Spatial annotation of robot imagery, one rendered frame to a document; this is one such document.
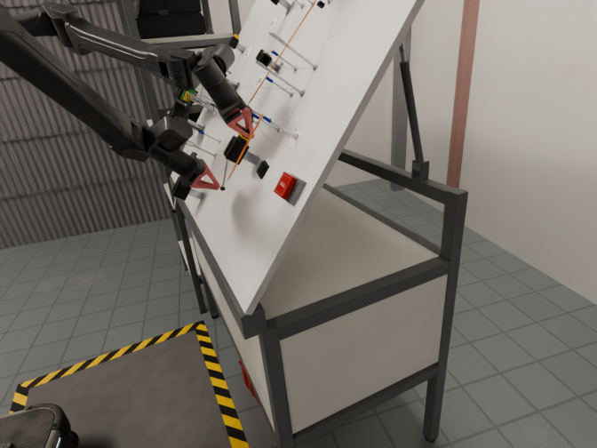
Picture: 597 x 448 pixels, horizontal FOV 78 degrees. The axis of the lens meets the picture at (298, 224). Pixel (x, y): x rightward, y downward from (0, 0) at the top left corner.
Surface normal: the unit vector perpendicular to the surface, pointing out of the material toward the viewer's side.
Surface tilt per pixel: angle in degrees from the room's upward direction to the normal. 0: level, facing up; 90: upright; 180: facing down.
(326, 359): 90
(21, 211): 90
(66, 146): 90
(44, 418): 0
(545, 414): 0
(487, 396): 0
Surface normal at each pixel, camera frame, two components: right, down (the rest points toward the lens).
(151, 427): -0.08, -0.90
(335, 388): 0.43, 0.36
